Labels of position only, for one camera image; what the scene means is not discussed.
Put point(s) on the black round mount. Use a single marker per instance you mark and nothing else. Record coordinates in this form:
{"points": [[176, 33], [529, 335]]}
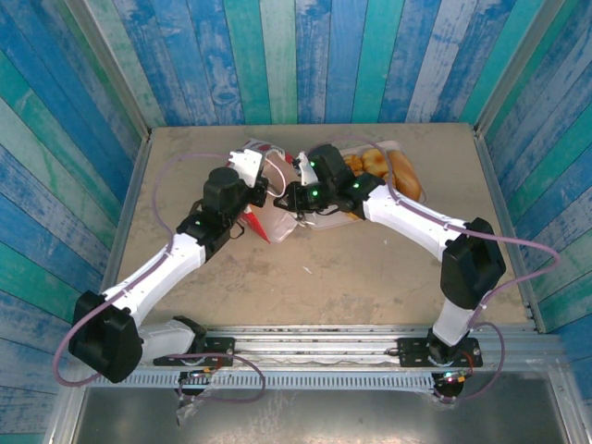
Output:
{"points": [[448, 392], [187, 393]]}

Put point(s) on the orange braided pastry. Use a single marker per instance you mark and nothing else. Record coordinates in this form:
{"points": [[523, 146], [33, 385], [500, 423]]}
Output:
{"points": [[353, 165]]}

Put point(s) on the small circuit board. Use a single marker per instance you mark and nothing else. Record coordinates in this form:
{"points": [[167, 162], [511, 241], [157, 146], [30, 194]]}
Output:
{"points": [[203, 372], [455, 378]]}

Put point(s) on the white square tray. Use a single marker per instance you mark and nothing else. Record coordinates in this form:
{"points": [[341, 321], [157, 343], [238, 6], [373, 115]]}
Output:
{"points": [[333, 223]]}

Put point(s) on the clear crumpled plastic scrap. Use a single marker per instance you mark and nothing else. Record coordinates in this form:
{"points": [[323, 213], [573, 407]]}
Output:
{"points": [[185, 411]]}

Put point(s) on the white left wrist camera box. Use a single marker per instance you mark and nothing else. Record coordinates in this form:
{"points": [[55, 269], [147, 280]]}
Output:
{"points": [[247, 164]]}

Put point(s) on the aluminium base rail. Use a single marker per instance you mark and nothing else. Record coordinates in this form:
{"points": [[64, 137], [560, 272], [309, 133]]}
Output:
{"points": [[314, 344]]}

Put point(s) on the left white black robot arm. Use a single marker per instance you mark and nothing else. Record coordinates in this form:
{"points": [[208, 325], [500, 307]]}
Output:
{"points": [[106, 342]]}

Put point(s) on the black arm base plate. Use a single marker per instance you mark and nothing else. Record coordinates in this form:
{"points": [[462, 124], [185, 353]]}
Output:
{"points": [[225, 351], [411, 353]]}

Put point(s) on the aluminium table side rail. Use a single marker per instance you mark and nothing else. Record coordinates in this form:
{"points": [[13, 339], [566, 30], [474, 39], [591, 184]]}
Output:
{"points": [[131, 194], [489, 162]]}

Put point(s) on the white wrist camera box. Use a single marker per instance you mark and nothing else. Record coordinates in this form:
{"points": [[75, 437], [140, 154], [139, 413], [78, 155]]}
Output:
{"points": [[305, 168], [247, 164]]}

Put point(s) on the square golden bun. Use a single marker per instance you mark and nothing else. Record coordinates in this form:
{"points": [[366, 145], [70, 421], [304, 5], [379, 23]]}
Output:
{"points": [[375, 162]]}

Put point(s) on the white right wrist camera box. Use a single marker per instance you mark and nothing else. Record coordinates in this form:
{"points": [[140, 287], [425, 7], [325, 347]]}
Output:
{"points": [[305, 168]]}

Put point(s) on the metal corner post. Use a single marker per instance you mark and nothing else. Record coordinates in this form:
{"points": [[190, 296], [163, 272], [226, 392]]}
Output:
{"points": [[514, 69], [112, 69]]}

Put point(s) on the steel sheet panel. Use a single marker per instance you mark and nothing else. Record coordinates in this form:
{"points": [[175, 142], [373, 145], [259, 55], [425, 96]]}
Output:
{"points": [[324, 416]]}

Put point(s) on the long tan bread roll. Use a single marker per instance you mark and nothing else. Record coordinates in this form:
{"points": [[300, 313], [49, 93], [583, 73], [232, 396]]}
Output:
{"points": [[407, 178]]}

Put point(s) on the red white paper bag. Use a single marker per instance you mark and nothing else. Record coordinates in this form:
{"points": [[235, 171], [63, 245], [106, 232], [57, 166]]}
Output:
{"points": [[277, 226]]}

